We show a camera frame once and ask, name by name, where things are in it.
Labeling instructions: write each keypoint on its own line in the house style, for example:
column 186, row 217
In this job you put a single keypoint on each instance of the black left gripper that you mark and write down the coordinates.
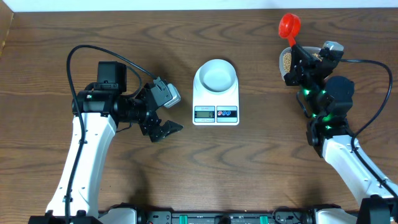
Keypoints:
column 148, row 127

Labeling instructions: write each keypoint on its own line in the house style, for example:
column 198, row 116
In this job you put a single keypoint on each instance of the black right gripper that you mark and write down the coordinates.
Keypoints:
column 298, row 70

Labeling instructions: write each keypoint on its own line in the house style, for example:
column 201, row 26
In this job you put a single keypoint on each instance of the red measuring scoop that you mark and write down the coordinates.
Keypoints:
column 289, row 27

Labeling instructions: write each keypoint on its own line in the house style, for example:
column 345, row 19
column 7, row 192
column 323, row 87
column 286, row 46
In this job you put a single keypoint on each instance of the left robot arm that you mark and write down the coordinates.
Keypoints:
column 99, row 109

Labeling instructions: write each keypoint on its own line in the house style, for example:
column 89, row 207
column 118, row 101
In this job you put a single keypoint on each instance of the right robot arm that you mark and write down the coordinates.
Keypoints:
column 325, row 100

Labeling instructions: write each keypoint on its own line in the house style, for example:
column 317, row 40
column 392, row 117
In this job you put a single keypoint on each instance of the white digital kitchen scale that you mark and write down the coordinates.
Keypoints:
column 212, row 109

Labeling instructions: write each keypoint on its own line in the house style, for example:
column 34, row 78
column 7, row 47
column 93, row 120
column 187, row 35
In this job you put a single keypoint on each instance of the grey round bowl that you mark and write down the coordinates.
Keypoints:
column 217, row 76

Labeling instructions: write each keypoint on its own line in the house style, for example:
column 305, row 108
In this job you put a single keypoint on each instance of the pile of soybeans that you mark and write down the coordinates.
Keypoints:
column 309, row 56

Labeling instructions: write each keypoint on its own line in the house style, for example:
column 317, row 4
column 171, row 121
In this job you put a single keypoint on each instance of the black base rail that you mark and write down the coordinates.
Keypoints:
column 281, row 216

